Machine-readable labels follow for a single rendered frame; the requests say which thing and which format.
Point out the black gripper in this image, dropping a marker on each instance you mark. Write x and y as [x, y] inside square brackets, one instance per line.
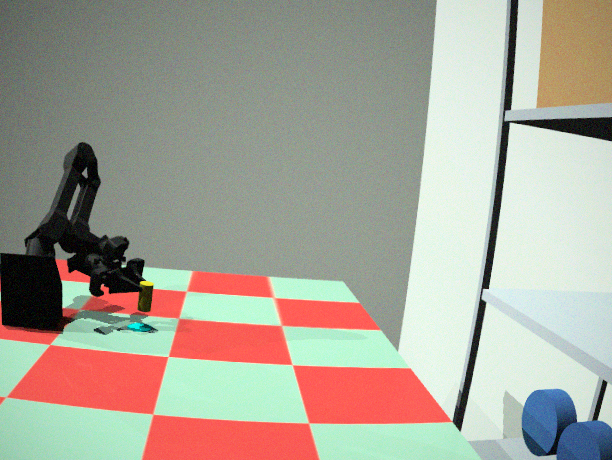
[115, 277]

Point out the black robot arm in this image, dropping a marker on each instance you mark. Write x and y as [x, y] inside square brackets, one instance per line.
[74, 235]

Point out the yellow cylinder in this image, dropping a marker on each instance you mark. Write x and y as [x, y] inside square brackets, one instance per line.
[145, 296]

